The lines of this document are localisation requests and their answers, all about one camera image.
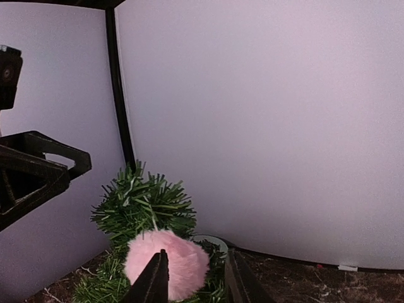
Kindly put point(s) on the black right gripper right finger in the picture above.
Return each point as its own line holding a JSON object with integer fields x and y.
{"x": 241, "y": 286}

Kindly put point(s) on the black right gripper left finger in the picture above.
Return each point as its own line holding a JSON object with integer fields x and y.
{"x": 152, "y": 284}

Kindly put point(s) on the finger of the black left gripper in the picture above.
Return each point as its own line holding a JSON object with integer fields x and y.
{"x": 38, "y": 145}
{"x": 28, "y": 182}

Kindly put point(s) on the pink pompom ornament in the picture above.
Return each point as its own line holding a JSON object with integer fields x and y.
{"x": 188, "y": 263}

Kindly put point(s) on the small green christmas tree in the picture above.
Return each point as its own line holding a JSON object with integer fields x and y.
{"x": 135, "y": 202}

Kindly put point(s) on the light blue ceramic plate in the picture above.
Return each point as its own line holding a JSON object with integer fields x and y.
{"x": 223, "y": 247}

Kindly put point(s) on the left black corner post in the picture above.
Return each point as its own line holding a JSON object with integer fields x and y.
{"x": 117, "y": 89}

